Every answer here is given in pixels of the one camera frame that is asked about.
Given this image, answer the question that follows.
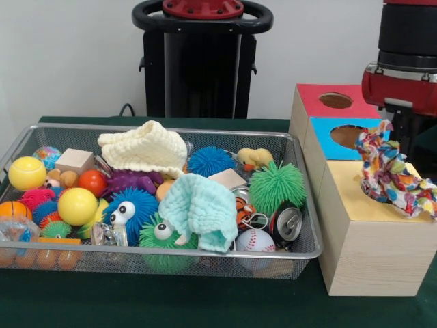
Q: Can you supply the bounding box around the yellow duck plush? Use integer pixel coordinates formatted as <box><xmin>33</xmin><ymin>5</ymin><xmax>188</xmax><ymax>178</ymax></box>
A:
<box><xmin>237</xmin><ymin>147</ymin><xmax>275</xmax><ymax>172</ymax></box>

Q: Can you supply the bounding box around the silver drinks can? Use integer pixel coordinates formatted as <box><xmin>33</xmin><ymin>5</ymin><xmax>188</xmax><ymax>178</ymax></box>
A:
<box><xmin>269</xmin><ymin>201</ymin><xmax>304</xmax><ymax>247</ymax></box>

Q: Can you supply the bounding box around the white toy baseball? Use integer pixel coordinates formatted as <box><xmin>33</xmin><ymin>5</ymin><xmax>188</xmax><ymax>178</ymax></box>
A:
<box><xmin>236</xmin><ymin>228</ymin><xmax>277</xmax><ymax>253</ymax></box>

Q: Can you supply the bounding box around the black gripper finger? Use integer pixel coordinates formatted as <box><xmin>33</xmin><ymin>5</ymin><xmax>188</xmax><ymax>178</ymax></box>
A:
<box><xmin>404</xmin><ymin>111</ymin><xmax>417</xmax><ymax>156</ymax></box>
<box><xmin>393</xmin><ymin>109</ymin><xmax>404</xmax><ymax>141</ymax></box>

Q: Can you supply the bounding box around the cream waffle cloth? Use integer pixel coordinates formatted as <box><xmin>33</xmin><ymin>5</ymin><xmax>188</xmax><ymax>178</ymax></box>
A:
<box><xmin>97</xmin><ymin>120</ymin><xmax>188</xmax><ymax>179</ymax></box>

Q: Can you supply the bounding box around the green spiky rubber ball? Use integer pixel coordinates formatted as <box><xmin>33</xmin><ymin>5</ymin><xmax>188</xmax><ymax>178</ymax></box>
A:
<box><xmin>248</xmin><ymin>160</ymin><xmax>307</xmax><ymax>209</ymax></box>

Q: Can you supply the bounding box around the shallow clear mesh bin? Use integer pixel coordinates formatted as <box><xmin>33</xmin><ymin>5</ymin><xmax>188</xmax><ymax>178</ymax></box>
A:
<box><xmin>0</xmin><ymin>123</ymin><xmax>324</xmax><ymax>281</ymax></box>

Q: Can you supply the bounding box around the dark green side table cloth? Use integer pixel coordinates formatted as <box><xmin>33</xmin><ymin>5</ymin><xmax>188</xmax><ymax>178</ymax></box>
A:
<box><xmin>414</xmin><ymin>124</ymin><xmax>437</xmax><ymax>172</ymax></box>

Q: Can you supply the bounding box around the orange toy basketball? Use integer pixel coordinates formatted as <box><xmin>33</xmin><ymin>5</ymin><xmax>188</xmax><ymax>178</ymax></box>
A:
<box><xmin>0</xmin><ymin>201</ymin><xmax>33</xmax><ymax>223</ymax></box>

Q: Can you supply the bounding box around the wooden box with three holes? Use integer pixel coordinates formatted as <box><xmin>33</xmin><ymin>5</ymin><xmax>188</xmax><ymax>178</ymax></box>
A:
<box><xmin>288</xmin><ymin>83</ymin><xmax>437</xmax><ymax>297</ymax></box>

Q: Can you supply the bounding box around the yellow tennis ball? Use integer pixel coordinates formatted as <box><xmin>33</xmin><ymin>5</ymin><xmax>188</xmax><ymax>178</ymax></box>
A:
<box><xmin>8</xmin><ymin>156</ymin><xmax>48</xmax><ymax>191</ymax></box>

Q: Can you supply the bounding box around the green spiky ball with eyes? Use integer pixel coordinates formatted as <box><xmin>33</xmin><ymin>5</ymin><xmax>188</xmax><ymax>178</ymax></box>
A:
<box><xmin>138</xmin><ymin>213</ymin><xmax>199</xmax><ymax>274</ymax></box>

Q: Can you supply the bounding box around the orange striped tiger plush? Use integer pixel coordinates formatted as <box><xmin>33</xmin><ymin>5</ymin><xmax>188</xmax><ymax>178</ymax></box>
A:
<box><xmin>234</xmin><ymin>197</ymin><xmax>257</xmax><ymax>230</ymax></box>

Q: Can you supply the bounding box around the black looped cable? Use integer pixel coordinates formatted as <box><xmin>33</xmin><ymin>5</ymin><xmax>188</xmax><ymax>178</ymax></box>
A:
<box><xmin>118</xmin><ymin>102</ymin><xmax>137</xmax><ymax>119</ymax></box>

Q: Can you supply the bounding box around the light blue waffle cloth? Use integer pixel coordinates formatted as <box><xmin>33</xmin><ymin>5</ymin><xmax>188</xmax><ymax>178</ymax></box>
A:
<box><xmin>158</xmin><ymin>173</ymin><xmax>239</xmax><ymax>254</ymax></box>

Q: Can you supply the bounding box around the blue spiky ball with eyes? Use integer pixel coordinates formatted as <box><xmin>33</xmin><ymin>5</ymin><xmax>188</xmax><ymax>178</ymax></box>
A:
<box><xmin>102</xmin><ymin>187</ymin><xmax>160</xmax><ymax>245</ymax></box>

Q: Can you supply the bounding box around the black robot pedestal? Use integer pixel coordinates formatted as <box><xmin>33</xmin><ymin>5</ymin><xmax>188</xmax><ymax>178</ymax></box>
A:
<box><xmin>132</xmin><ymin>0</ymin><xmax>273</xmax><ymax>120</ymax></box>

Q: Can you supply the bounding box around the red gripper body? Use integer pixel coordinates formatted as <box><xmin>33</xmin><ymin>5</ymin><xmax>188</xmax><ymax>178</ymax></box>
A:
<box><xmin>361</xmin><ymin>63</ymin><xmax>437</xmax><ymax>119</ymax></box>

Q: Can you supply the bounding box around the multicoloured patterned cloth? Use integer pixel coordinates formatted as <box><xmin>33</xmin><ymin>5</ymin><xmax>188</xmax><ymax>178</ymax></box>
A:
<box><xmin>354</xmin><ymin>119</ymin><xmax>437</xmax><ymax>221</ymax></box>

